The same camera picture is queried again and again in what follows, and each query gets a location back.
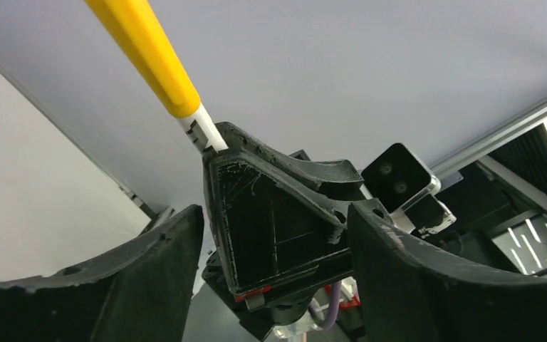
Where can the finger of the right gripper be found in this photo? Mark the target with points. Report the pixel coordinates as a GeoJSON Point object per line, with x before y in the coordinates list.
{"type": "Point", "coordinates": [336, 179]}

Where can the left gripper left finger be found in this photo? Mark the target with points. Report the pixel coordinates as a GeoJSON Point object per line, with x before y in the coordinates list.
{"type": "Point", "coordinates": [138, 291]}

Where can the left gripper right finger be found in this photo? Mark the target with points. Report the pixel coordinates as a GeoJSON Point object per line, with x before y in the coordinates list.
{"type": "Point", "coordinates": [411, 290]}

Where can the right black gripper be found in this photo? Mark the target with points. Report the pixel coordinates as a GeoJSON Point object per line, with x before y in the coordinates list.
{"type": "Point", "coordinates": [283, 249]}

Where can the orange marker cap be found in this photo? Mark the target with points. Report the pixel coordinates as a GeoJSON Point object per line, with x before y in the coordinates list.
{"type": "Point", "coordinates": [136, 29]}

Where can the white orange marker pen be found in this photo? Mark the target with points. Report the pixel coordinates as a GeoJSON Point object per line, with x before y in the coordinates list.
{"type": "Point", "coordinates": [201, 130]}

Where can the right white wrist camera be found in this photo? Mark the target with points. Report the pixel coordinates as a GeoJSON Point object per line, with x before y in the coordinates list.
{"type": "Point", "coordinates": [407, 189]}

